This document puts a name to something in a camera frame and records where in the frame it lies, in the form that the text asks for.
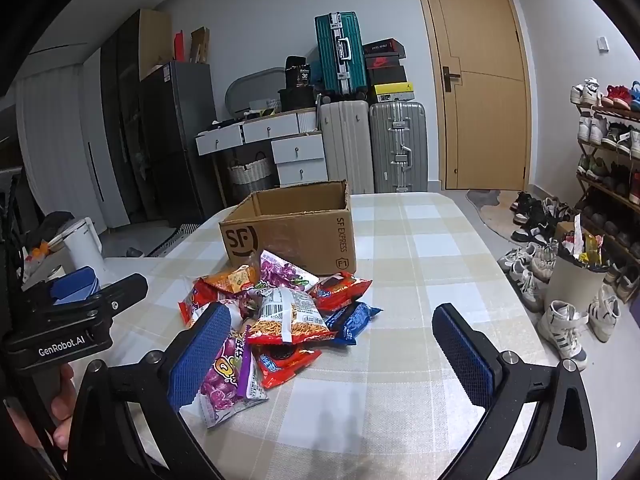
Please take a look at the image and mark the beige floor rug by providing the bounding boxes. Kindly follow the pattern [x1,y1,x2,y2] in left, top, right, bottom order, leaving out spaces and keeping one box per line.
[465,189,531,238]

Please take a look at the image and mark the white drawer desk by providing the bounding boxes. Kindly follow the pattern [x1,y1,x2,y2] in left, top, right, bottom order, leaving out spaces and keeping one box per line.
[195,107,328,188]

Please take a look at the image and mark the black refrigerator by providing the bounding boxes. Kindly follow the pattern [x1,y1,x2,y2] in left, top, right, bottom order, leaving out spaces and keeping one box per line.
[140,61,226,228]

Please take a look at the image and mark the person's left hand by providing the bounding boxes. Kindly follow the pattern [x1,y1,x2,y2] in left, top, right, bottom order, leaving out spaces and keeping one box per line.
[5,362,77,463]

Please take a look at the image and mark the white electric kettle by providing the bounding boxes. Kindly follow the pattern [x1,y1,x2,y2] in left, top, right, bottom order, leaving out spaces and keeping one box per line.
[62,217,113,286]

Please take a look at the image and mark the pile of scattered sneakers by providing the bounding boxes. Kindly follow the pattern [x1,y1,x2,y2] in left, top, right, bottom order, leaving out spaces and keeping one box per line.
[497,191,623,373]

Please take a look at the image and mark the orange noodle snack packet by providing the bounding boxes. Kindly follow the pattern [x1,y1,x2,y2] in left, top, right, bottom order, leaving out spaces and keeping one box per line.
[245,287,336,346]

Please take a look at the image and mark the dark tall cabinet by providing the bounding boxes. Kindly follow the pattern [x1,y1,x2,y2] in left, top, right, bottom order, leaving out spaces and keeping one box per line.
[100,10,161,221]

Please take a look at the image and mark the rows of stored shoes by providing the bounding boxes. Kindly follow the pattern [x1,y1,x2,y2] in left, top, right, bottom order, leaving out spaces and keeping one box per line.
[571,77,640,303]

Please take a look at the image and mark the grey oval panel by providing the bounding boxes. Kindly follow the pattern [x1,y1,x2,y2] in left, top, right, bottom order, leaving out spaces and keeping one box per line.
[225,66,286,113]

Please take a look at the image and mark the red cookie packet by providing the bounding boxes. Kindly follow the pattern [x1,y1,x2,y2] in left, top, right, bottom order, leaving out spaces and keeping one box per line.
[309,271,373,312]
[256,342,322,390]

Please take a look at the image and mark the wooden shoe rack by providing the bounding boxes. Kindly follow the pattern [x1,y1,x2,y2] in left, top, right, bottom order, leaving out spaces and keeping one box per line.
[570,77,640,306]

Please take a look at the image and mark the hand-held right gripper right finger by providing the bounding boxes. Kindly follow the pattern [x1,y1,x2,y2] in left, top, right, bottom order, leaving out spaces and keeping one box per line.
[432,302,598,480]

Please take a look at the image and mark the striped floor mat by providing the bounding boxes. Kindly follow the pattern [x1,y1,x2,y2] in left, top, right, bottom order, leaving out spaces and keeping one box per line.
[145,222,193,258]

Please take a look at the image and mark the blue cookie packet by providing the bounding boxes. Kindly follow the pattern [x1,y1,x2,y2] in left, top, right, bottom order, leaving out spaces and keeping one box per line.
[322,301,383,346]

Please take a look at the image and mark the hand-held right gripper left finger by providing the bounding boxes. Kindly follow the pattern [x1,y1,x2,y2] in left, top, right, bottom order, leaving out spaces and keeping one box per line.
[67,302,232,480]

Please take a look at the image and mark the wooden door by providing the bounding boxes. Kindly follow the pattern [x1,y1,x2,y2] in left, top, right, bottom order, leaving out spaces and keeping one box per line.
[410,0,532,192]

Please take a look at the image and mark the small flat cardboard box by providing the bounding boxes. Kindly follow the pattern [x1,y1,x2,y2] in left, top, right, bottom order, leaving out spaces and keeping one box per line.
[190,26,211,64]

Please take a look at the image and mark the white trash bin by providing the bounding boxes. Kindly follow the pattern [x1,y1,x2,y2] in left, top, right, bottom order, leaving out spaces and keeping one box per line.
[544,212,608,313]

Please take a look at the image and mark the brown cardboard box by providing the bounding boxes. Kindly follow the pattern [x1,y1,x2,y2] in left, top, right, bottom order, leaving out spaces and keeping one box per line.
[218,180,358,276]

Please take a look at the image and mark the black basket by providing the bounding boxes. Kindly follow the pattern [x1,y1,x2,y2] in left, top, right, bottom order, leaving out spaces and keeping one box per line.
[277,87,321,111]

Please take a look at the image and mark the small open cardboard box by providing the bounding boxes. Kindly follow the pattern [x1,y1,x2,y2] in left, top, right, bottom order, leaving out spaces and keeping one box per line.
[552,221,581,256]

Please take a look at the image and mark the orange cracker packet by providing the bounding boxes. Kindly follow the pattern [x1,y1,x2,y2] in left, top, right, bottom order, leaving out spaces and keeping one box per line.
[205,266,261,293]

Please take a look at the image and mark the black bag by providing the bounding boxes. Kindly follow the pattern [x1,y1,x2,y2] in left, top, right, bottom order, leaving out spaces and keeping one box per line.
[37,211,76,251]

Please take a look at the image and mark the black shoe box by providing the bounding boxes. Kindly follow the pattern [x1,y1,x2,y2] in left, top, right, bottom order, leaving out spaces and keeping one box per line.
[361,37,405,58]
[366,66,408,86]

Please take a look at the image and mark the black labelled container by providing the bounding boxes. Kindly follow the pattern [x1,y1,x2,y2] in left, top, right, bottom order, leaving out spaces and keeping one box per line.
[285,55,313,88]

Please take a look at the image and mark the white cabinet door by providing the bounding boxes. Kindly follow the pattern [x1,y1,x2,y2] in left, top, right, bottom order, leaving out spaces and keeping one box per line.
[82,50,131,231]

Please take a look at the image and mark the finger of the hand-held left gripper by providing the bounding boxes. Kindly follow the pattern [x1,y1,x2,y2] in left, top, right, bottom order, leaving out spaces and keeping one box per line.
[102,274,149,313]

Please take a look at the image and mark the yellow and white shoe box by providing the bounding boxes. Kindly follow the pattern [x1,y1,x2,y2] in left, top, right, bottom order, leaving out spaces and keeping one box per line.
[372,81,416,104]

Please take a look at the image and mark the large flat cardboard box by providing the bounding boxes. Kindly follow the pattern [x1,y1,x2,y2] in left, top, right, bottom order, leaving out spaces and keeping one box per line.
[138,8,173,81]

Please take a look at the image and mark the red snack packet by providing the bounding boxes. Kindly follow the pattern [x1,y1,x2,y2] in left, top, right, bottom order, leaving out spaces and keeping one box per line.
[178,277,231,328]

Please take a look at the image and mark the beige suitcase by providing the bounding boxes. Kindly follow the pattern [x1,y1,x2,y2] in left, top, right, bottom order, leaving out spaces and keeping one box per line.
[319,100,375,196]

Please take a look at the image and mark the purple grape candy bag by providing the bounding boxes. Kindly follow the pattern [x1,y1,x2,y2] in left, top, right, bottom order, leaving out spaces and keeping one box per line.
[200,327,268,428]
[252,250,321,296]

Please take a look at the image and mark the teal suitcase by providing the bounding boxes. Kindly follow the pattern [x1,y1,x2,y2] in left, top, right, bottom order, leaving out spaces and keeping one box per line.
[314,11,368,98]

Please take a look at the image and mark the woven wicker basket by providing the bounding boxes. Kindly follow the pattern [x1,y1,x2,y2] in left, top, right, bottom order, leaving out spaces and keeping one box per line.
[227,152,276,196]

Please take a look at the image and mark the silver suitcase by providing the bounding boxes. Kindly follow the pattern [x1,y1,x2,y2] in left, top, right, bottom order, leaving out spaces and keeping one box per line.
[369,101,429,194]

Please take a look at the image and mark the blue plastic container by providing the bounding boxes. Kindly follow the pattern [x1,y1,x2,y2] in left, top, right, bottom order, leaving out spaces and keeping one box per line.
[51,266,97,306]

